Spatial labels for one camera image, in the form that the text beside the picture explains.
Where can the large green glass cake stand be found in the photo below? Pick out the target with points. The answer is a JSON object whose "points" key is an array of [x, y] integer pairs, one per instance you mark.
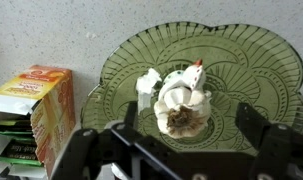
{"points": [[251, 83]]}

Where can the orange tea box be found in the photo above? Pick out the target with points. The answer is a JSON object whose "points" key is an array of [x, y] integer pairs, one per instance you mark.
{"points": [[54, 106]]}

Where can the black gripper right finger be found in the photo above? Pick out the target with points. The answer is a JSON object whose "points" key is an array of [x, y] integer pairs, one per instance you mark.
{"points": [[254, 128]]}

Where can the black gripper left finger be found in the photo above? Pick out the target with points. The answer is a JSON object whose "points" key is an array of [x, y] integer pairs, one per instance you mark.
{"points": [[132, 115]]}

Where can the green tea bag packet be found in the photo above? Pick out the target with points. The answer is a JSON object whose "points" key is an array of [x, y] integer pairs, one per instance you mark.
{"points": [[11, 128]]}

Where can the green packet box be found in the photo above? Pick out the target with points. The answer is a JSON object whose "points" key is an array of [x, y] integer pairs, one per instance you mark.
{"points": [[21, 153]]}

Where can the white papery garlic scrap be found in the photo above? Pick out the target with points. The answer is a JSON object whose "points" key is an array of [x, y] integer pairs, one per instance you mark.
{"points": [[147, 85]]}

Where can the white garlic bulb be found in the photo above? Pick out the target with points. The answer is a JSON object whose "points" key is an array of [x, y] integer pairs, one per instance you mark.
{"points": [[182, 116]]}

